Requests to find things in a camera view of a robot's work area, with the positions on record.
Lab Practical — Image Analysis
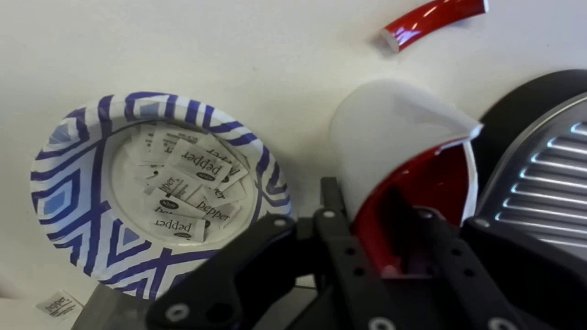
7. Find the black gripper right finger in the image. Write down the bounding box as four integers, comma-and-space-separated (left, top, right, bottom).
420, 208, 587, 330

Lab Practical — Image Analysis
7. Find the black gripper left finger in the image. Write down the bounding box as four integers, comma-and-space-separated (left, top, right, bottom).
144, 176, 407, 330

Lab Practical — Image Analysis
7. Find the broken white cup red inside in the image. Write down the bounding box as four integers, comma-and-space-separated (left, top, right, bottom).
328, 77, 484, 277

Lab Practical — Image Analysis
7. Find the ribbed metal drip tray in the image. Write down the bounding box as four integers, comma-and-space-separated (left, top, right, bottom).
473, 68, 587, 264

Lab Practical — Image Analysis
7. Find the white pepper packet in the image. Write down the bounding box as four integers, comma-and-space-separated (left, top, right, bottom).
163, 142, 234, 186
144, 171, 205, 213
187, 189, 244, 228
146, 209, 210, 244

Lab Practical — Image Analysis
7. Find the blue patterned paper plate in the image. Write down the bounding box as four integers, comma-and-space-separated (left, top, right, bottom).
29, 90, 295, 301

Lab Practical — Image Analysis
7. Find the loose white paper packet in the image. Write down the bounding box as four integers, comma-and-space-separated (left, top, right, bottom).
34, 292, 84, 321

